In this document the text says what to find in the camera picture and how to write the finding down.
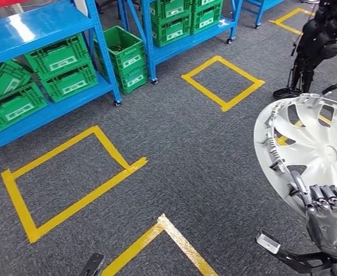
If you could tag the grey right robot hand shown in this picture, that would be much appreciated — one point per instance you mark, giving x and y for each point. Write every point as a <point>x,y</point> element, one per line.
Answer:
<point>329,228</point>

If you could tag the silver plastic wheel hubcap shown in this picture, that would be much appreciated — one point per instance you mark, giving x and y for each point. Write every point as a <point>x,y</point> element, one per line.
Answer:
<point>329,152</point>

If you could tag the blue metal shelf rack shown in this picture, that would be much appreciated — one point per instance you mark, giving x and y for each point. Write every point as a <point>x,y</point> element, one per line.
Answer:
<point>42,23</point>
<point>186,42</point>
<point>261,5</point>

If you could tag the black humanoid robot on stand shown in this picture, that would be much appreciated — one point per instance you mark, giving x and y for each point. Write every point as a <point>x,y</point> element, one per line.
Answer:
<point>321,34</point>

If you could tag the white table with metal bars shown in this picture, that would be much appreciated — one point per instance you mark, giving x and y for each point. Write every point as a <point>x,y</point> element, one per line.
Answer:
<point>81,5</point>

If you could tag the long red barrier belt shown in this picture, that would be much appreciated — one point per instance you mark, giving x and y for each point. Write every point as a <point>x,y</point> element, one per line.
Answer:
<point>1,3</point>

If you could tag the black right camera bracket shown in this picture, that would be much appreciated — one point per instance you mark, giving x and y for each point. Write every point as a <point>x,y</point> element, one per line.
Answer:
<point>301,261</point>

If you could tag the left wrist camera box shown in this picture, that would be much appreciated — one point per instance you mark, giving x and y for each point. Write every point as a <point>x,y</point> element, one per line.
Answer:
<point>92,264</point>

